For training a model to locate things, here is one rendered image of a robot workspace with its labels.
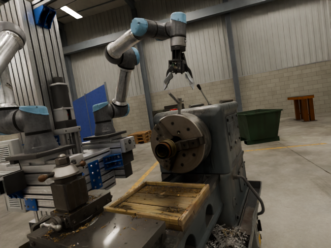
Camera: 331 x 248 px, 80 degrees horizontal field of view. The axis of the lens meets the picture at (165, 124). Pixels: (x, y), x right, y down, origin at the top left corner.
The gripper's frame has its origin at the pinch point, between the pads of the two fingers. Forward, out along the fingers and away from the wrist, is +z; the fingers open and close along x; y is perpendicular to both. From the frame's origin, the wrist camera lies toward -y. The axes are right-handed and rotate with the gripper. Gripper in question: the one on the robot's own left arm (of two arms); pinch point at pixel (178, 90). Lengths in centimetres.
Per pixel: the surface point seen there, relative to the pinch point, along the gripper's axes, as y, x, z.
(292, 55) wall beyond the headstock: -1042, 338, -181
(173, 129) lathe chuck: 0.9, -2.6, 20.3
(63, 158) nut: 55, -22, 20
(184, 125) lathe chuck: 2.4, 3.9, 17.6
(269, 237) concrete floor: -80, 67, 129
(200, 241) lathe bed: 26, 15, 62
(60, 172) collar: 57, -21, 23
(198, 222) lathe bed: 24, 14, 55
